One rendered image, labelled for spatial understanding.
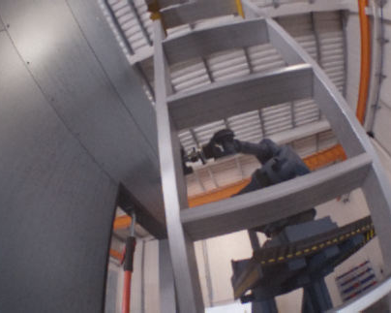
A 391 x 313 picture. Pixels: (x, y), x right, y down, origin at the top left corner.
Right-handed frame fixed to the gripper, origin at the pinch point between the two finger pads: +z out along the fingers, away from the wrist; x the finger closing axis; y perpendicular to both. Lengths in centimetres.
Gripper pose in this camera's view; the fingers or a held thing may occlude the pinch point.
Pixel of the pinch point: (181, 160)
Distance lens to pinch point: 154.6
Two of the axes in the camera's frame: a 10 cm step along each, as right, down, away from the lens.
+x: -0.2, 4.0, -9.2
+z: -9.3, 3.2, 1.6
